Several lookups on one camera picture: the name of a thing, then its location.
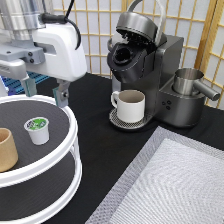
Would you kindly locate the green lid coffee pod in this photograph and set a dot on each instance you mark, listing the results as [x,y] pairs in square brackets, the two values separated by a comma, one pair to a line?
[37,129]

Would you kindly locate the wooden shoji folding screen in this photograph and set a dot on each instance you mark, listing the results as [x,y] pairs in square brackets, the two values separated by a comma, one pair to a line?
[199,22]

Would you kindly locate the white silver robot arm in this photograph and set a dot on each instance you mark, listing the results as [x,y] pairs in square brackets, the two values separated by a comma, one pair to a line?
[18,18]

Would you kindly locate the blue ridged metal block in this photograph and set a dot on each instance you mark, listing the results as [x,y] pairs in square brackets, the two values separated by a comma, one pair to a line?
[14,87]

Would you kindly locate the white two-tier round shelf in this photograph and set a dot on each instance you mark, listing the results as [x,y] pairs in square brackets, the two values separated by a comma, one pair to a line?
[46,177]

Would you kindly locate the grey woven placemat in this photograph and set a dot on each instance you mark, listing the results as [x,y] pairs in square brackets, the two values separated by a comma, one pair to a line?
[172,180]

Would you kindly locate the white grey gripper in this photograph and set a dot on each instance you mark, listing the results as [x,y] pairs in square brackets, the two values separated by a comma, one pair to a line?
[51,51]

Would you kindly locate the steel milk frother cup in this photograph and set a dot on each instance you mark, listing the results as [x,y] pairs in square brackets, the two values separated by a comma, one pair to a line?
[188,82]

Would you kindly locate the tan wooden cup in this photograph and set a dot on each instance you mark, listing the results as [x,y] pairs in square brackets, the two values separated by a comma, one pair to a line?
[8,151]

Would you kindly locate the white ceramic mug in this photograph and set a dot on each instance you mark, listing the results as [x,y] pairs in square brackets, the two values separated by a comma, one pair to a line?
[130,105]

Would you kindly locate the grey Keurig coffee machine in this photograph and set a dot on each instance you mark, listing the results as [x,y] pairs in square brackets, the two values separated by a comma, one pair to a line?
[141,57]

